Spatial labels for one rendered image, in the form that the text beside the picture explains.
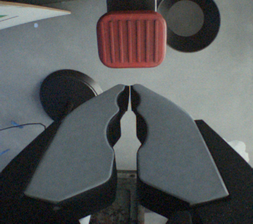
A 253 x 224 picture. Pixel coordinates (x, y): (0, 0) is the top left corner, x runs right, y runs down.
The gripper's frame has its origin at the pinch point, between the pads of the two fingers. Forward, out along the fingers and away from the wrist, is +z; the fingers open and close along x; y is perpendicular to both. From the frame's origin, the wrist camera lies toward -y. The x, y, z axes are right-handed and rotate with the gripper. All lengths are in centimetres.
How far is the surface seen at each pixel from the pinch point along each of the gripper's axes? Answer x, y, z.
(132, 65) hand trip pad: 0.1, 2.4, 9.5
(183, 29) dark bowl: 24, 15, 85
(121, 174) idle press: -11, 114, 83
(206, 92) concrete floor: 39, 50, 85
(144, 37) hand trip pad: 1.4, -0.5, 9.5
